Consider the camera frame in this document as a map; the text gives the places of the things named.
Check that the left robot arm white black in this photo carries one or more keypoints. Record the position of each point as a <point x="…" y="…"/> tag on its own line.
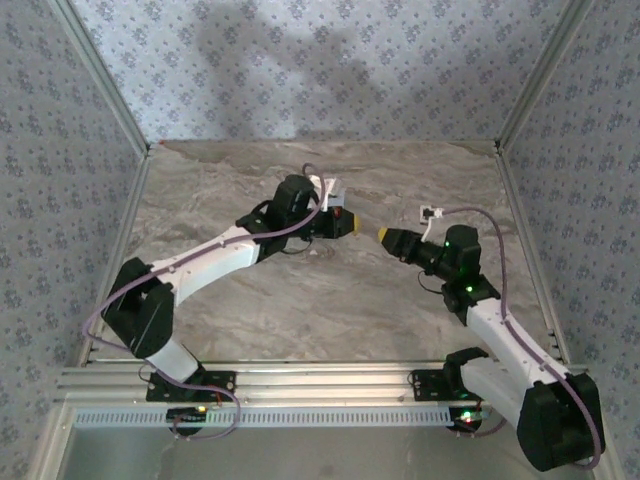
<point x="215" y="260"/>

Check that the aluminium mounting rail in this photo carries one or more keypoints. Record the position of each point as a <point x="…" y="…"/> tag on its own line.
<point x="325" y="382"/>

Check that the aluminium frame post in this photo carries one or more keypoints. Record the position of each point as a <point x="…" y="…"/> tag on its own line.
<point x="105" y="80"/>
<point x="540" y="75"/>

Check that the aluminium table side rail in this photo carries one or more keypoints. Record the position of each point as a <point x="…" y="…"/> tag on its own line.
<point x="117" y="260"/>
<point x="532" y="260"/>

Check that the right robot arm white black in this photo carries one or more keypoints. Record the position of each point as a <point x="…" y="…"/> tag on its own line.
<point x="505" y="350"/>

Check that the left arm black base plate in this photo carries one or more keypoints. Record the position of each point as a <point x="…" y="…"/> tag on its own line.
<point x="220" y="380"/>

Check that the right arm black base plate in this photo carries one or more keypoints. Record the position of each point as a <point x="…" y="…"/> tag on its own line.
<point x="430" y="387"/>

